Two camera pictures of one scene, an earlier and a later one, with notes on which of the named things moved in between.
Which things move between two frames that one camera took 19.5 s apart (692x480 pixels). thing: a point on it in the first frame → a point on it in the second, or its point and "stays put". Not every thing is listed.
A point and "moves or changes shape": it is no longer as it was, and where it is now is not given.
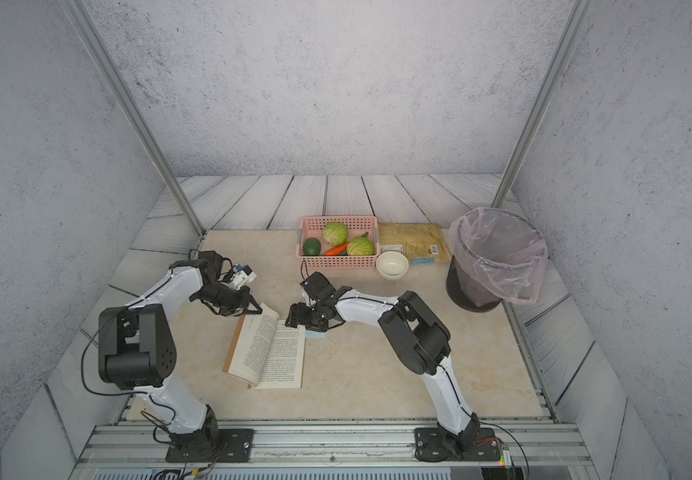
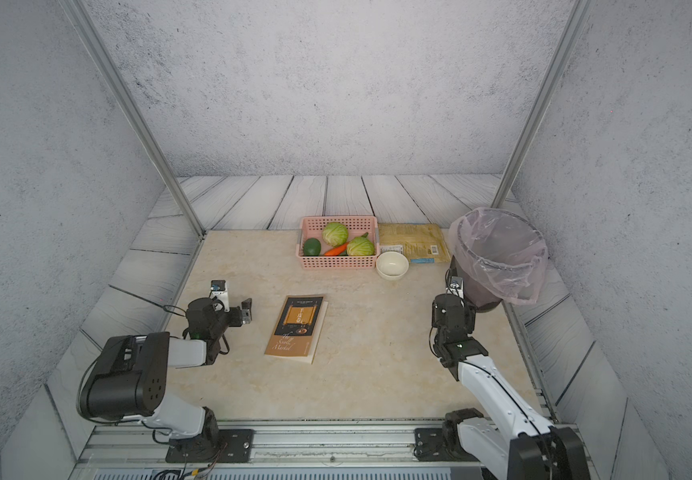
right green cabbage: [361, 246] stays put
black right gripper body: [317, 322] → [471, 321]
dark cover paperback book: [265, 354] moves or changes shape
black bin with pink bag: [498, 256] stays put
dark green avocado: [311, 247] stays put
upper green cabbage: [335, 233] stays put
